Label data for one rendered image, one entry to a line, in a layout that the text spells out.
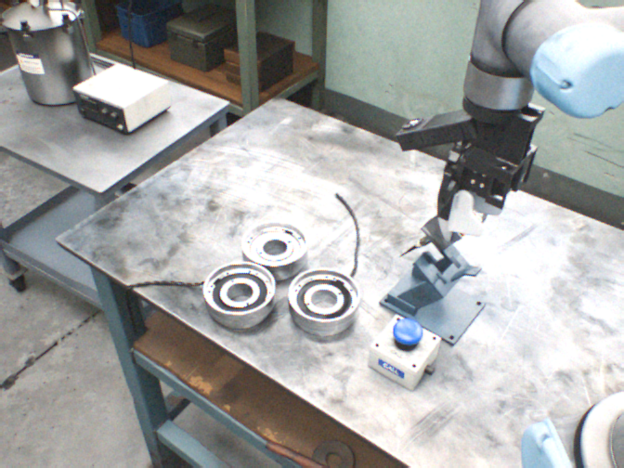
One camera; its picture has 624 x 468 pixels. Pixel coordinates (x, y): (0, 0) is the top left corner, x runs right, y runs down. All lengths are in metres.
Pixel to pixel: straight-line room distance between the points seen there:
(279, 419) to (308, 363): 0.26
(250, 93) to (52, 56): 0.98
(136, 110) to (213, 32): 1.22
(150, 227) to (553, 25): 0.74
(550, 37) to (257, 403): 0.80
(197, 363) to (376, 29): 1.78
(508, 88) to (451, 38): 1.81
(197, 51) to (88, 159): 1.32
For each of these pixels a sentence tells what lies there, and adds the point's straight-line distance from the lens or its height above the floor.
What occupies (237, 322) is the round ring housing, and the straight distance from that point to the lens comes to 0.90.
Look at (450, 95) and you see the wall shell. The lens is 2.58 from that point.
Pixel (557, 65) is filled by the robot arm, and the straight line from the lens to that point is 0.57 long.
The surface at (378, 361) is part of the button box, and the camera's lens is 0.86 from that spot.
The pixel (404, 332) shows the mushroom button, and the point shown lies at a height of 0.87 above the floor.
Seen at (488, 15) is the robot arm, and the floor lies 1.26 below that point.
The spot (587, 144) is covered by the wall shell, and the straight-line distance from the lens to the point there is 2.47.
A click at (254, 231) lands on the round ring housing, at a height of 0.83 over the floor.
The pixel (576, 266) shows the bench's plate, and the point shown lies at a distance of 1.10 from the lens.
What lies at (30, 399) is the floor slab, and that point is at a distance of 1.95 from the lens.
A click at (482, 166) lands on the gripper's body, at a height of 1.09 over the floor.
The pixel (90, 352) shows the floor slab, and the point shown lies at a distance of 1.99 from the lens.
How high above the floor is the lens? 1.51
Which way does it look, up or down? 42 degrees down
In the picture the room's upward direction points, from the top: 1 degrees clockwise
